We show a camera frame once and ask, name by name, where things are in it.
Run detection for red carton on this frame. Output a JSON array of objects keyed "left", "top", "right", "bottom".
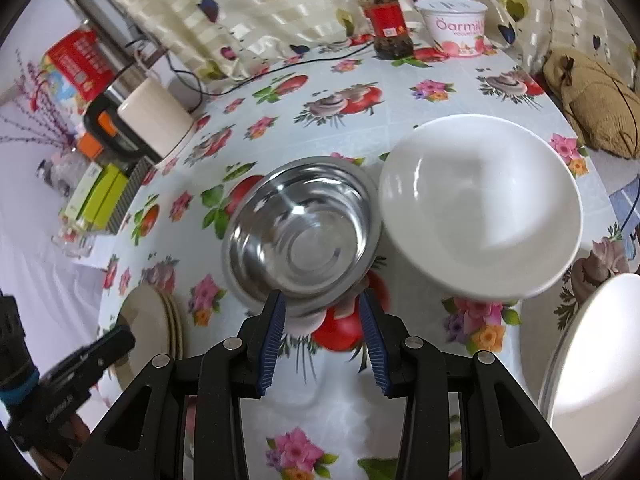
[{"left": 42, "top": 30, "right": 116, "bottom": 103}]

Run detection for white bowl with blue stripes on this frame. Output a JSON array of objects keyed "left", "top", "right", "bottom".
[
  {"left": 537, "top": 274, "right": 640, "bottom": 477},
  {"left": 378, "top": 114, "right": 584, "bottom": 303}
]

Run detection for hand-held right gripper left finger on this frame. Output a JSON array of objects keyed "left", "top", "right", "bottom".
[{"left": 65, "top": 290, "right": 288, "bottom": 480}]

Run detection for cream curtain with heart print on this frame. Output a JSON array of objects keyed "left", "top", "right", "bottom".
[{"left": 70, "top": 0, "right": 640, "bottom": 126}]

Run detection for white yogurt tub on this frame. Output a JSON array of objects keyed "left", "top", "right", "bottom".
[{"left": 414, "top": 0, "right": 488, "bottom": 59}]

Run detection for glass jar with red label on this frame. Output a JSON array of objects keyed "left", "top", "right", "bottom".
[{"left": 351, "top": 0, "right": 416, "bottom": 59}]

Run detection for striped storage tray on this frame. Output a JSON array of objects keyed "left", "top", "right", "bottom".
[{"left": 107, "top": 157, "right": 156, "bottom": 237}]

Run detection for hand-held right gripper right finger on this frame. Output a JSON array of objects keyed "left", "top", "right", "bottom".
[{"left": 357, "top": 290, "right": 586, "bottom": 480}]

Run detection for black power cable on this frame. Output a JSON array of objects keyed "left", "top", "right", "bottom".
[{"left": 120, "top": 35, "right": 378, "bottom": 116}]

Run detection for brown cloth bag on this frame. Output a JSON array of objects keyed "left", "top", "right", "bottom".
[{"left": 542, "top": 49, "right": 640, "bottom": 157}]

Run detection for lime green box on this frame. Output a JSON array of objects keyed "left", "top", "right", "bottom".
[
  {"left": 80, "top": 164, "right": 128, "bottom": 221},
  {"left": 82, "top": 175, "right": 130, "bottom": 231}
]

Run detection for white slim carton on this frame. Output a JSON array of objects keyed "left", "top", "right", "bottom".
[{"left": 60, "top": 165, "right": 103, "bottom": 221}]

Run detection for light blue cloth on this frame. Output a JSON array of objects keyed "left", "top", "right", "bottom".
[{"left": 607, "top": 175, "right": 640, "bottom": 256}]

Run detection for orange box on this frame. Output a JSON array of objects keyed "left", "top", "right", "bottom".
[{"left": 77, "top": 132, "right": 106, "bottom": 159}]

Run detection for group of small glass bottles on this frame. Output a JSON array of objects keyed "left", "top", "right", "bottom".
[{"left": 50, "top": 220, "right": 98, "bottom": 261}]

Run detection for stainless steel bowl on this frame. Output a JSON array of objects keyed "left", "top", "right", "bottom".
[{"left": 221, "top": 156, "right": 383, "bottom": 318}]

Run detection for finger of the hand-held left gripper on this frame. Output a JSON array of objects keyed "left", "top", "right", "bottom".
[
  {"left": 75, "top": 325, "right": 137, "bottom": 368},
  {"left": 42, "top": 352, "right": 113, "bottom": 393}
]

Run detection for purple flower branches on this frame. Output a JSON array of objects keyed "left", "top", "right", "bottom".
[{"left": 0, "top": 50, "right": 77, "bottom": 151}]

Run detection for cream electric kettle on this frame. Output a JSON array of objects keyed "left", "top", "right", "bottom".
[{"left": 82, "top": 57, "right": 196, "bottom": 162}]

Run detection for person's left hand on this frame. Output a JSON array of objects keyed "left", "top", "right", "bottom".
[{"left": 27, "top": 407, "right": 98, "bottom": 480}]

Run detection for clear plastic bag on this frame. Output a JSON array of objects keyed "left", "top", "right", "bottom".
[{"left": 36, "top": 152, "right": 83, "bottom": 197}]

